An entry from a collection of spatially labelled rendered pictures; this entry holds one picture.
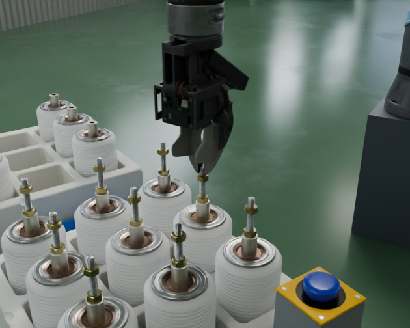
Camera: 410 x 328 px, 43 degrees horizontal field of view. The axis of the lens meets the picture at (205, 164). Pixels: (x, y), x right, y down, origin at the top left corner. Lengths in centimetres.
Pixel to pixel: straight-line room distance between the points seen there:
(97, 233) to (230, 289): 24
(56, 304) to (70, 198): 43
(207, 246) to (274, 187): 68
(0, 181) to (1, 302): 32
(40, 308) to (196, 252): 24
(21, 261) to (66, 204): 32
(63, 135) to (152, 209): 42
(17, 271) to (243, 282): 34
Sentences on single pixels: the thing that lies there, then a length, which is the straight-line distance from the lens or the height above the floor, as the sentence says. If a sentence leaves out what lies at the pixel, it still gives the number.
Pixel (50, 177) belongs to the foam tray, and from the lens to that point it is 123.
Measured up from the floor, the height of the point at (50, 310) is 22.
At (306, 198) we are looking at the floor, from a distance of 143.
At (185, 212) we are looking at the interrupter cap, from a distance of 85.
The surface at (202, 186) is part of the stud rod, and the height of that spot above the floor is 31.
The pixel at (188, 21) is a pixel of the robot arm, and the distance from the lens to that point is 68.
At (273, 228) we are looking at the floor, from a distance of 128.
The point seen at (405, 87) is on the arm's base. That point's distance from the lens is 118.
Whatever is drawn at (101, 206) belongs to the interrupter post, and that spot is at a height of 26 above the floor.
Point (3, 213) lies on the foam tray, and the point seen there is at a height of 17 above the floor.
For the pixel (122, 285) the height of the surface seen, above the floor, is 20.
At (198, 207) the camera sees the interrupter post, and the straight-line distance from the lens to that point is 82.
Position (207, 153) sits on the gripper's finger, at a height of 38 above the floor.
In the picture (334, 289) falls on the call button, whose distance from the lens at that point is 58.
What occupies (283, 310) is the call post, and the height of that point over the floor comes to 29.
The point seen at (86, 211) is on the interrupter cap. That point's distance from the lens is 87.
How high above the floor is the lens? 69
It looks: 26 degrees down
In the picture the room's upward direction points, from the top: straight up
